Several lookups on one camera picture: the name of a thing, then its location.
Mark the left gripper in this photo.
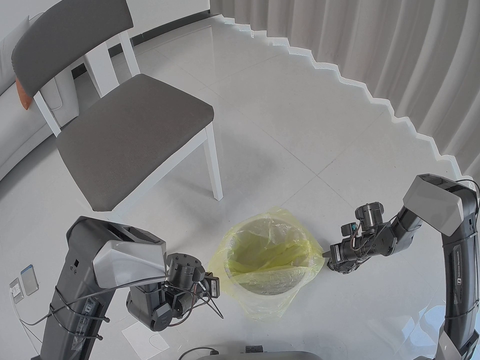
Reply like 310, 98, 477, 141
204, 275, 221, 300

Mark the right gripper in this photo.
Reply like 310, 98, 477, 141
322, 238, 361, 269

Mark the black plastic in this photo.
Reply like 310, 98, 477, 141
329, 262, 361, 276

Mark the yellow plastic bag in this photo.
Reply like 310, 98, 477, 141
207, 205, 326, 321

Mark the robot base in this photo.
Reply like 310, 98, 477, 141
195, 345, 319, 360

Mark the white trash bin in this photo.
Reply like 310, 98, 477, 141
224, 218, 314, 297

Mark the grey and white chair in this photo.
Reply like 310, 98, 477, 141
10, 0, 224, 213

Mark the white curtain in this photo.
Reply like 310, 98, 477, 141
207, 0, 480, 181

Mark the pale grey sofa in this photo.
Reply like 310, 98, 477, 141
0, 13, 81, 181

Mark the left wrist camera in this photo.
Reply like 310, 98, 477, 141
194, 267, 211, 289

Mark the black cable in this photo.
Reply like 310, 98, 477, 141
199, 289, 226, 320
180, 346, 220, 360

